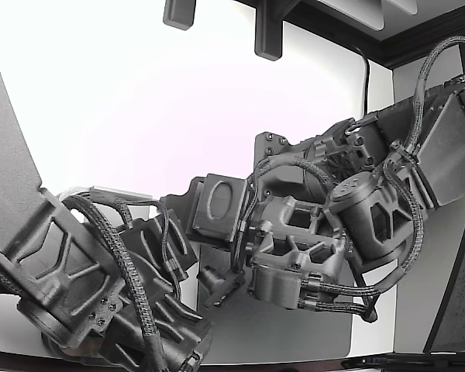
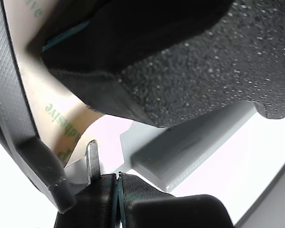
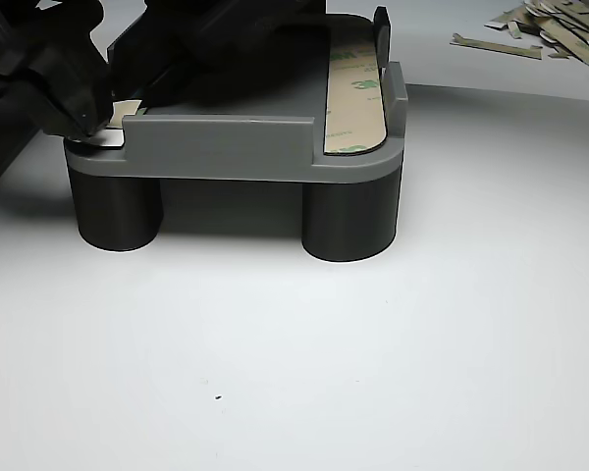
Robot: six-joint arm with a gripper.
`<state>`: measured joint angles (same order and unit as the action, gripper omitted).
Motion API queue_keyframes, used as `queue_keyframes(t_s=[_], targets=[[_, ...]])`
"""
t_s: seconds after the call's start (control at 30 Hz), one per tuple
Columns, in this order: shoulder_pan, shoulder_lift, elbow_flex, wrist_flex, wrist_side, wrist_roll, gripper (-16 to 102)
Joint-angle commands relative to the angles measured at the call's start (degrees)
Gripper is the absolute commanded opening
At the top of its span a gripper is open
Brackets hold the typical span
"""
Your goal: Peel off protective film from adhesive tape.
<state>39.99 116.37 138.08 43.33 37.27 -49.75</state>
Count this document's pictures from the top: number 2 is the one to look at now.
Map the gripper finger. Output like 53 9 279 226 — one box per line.
118 171 236 228
49 0 285 129
41 0 234 75
54 172 122 228

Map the tan adhesive tape liner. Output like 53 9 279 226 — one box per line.
2 0 106 168

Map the gray fixture platform with legs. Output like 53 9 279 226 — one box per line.
0 0 261 213

